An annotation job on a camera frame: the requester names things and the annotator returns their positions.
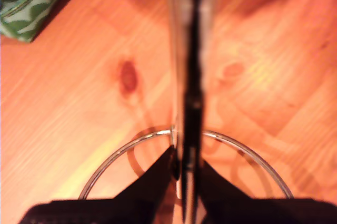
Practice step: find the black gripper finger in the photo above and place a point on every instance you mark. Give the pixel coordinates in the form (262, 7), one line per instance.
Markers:
(150, 192)
(223, 200)

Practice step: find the metallic paper towel stand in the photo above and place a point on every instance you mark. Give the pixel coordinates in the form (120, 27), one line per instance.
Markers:
(193, 50)

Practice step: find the green wave pattern pouch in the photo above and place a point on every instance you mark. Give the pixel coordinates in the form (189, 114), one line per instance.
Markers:
(23, 2)

